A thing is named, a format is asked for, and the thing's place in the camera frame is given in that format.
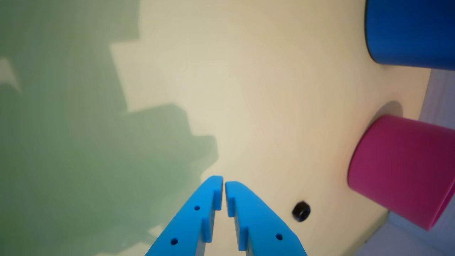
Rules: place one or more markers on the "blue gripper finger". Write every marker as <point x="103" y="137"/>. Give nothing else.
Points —
<point x="259" y="227"/>
<point x="188" y="224"/>

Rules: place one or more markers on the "small black nut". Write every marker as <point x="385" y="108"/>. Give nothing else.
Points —
<point x="298" y="209"/>

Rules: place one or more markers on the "pink round cup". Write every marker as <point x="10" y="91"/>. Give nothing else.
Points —
<point x="401" y="167"/>

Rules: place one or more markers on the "blue round cup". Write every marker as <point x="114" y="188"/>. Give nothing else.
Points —
<point x="408" y="32"/>

